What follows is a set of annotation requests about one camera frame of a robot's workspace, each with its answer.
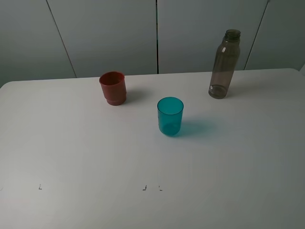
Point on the teal transparent plastic cup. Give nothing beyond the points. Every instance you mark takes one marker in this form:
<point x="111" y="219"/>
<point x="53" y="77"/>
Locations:
<point x="170" y="112"/>

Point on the red plastic cup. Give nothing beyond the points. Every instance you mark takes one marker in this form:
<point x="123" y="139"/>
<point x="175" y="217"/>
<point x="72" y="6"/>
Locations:
<point x="113" y="87"/>

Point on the smoky transparent water bottle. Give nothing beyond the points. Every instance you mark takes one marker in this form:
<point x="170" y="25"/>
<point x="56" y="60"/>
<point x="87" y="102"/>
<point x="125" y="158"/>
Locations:
<point x="226" y="58"/>

